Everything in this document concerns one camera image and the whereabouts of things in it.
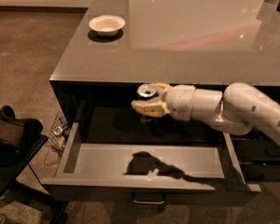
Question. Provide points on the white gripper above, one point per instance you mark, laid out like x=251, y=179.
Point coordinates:
x=180, y=102

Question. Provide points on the blue pepsi can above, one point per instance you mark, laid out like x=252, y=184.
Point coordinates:
x=144, y=93

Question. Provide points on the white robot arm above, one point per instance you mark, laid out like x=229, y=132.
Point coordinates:
x=208, y=107

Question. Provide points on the open grey top drawer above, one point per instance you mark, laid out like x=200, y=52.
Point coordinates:
x=109, y=156

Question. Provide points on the dark grey cabinet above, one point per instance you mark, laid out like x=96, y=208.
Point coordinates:
x=202, y=42

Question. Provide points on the white paper bowl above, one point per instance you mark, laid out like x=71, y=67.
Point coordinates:
x=106, y=25

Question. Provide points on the black folding chair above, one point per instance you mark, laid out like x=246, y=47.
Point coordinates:
x=20, y=140

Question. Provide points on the metal drawer handle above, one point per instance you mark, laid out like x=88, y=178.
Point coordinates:
x=148, y=198

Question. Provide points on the wire basket with trash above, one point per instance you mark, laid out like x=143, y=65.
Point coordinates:
x=58, y=136

